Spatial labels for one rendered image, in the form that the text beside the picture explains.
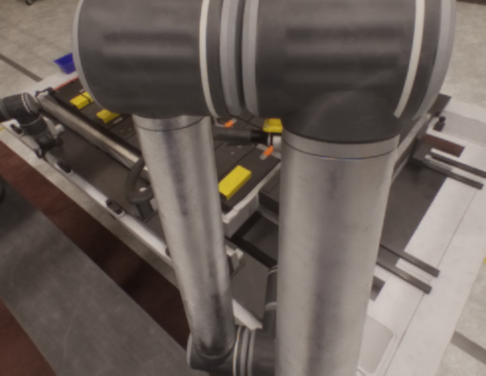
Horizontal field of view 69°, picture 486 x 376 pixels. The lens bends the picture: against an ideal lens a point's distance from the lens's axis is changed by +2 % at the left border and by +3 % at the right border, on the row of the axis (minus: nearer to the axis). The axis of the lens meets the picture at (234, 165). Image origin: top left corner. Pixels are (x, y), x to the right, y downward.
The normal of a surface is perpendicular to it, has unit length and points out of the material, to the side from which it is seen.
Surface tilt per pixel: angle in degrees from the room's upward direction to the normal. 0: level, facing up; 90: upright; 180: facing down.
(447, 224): 0
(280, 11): 30
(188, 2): 20
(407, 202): 0
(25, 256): 0
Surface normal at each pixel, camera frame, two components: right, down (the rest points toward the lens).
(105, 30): -0.18, 0.04
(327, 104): -0.45, 0.40
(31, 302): -0.10, -0.68
